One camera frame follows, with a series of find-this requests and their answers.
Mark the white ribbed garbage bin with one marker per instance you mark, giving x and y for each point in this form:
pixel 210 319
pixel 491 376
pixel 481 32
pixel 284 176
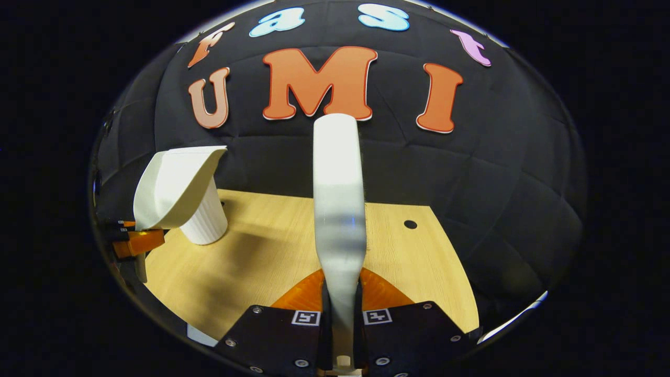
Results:
pixel 207 222

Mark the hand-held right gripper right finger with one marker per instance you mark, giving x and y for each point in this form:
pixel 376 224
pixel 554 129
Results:
pixel 413 335

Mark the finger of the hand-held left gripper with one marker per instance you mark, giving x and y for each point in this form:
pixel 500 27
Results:
pixel 138 242
pixel 120 226

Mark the small grey broom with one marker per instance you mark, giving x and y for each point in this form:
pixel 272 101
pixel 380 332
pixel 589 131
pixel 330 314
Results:
pixel 339 209

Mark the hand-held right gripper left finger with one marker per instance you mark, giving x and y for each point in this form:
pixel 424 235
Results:
pixel 272 340

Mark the grey plastic dustpan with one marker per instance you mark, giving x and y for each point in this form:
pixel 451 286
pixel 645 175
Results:
pixel 172 188

